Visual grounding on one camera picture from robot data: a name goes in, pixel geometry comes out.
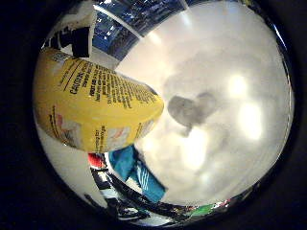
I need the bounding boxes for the white spray bottle yellow label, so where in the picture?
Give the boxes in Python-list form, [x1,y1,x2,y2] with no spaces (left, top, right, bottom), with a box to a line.
[33,47,165,153]

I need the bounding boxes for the blue striped cloth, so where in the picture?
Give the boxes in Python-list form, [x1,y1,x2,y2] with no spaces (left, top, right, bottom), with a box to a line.
[107,144,168,204]

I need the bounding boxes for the person in red shirt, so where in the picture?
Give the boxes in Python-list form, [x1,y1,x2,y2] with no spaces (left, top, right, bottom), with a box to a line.
[87,152,107,170]

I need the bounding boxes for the green object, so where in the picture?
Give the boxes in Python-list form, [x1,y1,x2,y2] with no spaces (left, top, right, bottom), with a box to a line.
[188,204,219,217]

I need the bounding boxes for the black cable bundle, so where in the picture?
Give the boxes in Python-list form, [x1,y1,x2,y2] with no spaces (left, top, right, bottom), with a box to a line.
[90,166,196,222]

